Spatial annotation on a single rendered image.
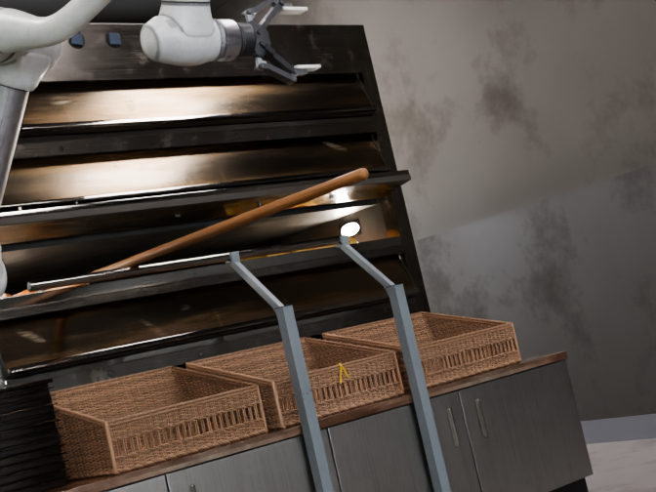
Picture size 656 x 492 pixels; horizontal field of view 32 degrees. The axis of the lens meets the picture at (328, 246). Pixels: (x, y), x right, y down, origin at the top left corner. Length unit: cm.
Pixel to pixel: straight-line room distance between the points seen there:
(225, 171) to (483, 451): 139
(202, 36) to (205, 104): 194
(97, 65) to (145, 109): 23
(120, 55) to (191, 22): 184
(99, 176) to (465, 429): 155
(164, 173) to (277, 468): 121
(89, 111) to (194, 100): 45
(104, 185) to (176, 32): 170
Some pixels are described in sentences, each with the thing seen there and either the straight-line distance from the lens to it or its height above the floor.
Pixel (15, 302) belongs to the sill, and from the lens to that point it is 379.
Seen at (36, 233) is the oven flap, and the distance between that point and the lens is 383.
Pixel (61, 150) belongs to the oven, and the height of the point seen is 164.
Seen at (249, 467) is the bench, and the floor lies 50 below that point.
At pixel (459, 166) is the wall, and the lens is 654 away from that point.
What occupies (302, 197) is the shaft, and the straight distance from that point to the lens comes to 288.
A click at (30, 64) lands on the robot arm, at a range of 282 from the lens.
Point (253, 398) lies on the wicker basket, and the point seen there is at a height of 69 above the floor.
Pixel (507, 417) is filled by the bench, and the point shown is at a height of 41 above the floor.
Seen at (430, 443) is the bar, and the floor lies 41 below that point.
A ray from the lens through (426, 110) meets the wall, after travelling 671.
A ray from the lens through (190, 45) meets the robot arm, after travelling 238.
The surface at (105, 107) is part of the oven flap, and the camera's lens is 410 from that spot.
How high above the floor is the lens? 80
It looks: 5 degrees up
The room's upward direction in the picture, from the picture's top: 13 degrees counter-clockwise
